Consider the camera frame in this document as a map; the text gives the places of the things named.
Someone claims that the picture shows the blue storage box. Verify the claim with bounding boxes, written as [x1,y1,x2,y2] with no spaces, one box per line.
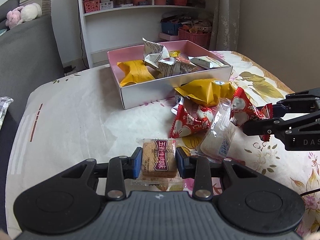
[161,22,182,36]

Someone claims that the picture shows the clear rice cracker packet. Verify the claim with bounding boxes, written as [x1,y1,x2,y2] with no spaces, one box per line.
[196,99,236,163]

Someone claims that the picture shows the white bookshelf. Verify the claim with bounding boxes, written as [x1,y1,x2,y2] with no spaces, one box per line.
[78,0,214,68]

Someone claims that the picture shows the pink cardboard box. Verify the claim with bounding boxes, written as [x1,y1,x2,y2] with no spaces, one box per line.
[106,39,234,110]

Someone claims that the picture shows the pink plastic basket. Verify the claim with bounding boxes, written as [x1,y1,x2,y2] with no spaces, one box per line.
[178,28,211,49]

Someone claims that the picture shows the large yellow snack bag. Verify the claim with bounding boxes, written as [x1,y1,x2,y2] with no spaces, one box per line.
[175,79,236,107]

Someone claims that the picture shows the yellow packet in box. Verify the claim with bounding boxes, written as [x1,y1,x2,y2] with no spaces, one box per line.
[117,60,155,87]

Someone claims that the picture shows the brown biscuit clear packet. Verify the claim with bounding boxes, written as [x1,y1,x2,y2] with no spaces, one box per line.
[131,139,185,191]

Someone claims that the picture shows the pink white plush toy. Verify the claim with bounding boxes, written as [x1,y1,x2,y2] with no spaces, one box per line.
[5,3,42,29]

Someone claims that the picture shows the small pink perforated basket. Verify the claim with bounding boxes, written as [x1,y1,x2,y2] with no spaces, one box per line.
[84,0,100,13]

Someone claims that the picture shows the grey sofa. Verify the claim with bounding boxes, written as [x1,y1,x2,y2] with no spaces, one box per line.
[0,0,66,120]

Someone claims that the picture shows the checkered cloth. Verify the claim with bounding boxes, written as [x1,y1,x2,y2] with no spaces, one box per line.
[0,96,14,129]

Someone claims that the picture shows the red candy packet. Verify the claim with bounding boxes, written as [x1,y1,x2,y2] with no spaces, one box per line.
[169,104,215,139]
[230,87,273,127]

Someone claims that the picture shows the power adapter with cable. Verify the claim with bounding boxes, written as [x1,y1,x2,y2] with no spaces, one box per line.
[63,65,75,75]

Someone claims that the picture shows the white newsprint snack packet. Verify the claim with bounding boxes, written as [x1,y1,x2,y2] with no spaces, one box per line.
[142,38,170,68]

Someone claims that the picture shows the curtain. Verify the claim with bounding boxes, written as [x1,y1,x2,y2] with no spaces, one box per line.
[209,0,240,51]

